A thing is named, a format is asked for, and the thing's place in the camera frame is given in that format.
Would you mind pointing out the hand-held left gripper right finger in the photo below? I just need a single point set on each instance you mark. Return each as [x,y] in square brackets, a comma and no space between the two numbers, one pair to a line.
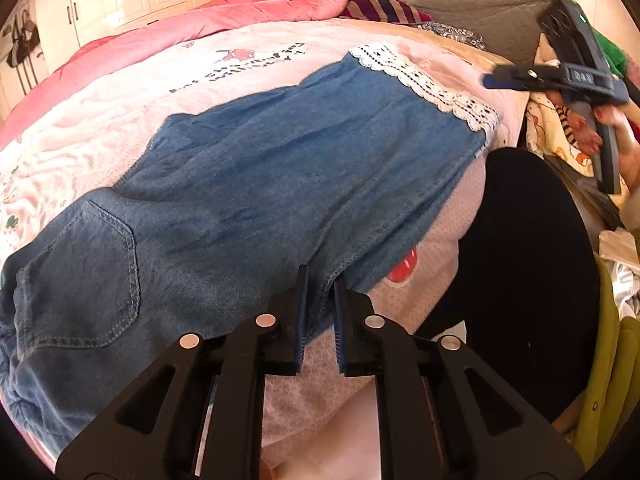
[340,330]

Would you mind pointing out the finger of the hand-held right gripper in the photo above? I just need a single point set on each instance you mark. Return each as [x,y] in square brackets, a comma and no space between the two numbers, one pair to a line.
[515,79]

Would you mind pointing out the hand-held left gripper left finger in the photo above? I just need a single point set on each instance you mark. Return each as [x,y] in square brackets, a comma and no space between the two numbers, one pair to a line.
[303,320]

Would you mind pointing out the blue denim pants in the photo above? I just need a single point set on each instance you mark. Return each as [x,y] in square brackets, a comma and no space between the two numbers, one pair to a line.
[275,185]

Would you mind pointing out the person's right hand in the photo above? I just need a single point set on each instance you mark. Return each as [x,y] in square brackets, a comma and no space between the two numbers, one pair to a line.
[592,132]

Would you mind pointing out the bright green cloth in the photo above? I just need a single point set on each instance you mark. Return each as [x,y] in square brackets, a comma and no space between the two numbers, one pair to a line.
[614,55]

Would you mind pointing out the cartoon printed cloth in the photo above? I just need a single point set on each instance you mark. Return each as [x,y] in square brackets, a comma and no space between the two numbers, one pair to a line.
[545,125]

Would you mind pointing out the dark dotted cloth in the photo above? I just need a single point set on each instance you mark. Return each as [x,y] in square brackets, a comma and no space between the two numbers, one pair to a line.
[457,35]

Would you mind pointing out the purple striped cloth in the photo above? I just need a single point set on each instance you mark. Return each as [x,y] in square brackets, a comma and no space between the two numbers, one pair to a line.
[380,7]

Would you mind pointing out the black garment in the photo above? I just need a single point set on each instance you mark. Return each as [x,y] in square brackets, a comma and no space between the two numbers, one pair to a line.
[525,285]

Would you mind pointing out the white crumpled cloth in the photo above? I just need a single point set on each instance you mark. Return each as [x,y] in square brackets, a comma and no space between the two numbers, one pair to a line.
[620,265]

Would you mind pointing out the olive green jacket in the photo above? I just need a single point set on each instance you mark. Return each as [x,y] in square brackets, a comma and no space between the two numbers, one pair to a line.
[607,350]

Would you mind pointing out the pink strawberry printed blanket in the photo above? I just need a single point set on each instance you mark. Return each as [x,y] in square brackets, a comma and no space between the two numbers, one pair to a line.
[150,75]

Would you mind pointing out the pink quilt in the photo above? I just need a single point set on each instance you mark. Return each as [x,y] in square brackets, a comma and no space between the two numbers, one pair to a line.
[225,10]

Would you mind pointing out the hanging bags on rack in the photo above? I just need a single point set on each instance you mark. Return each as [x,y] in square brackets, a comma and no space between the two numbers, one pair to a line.
[20,40]

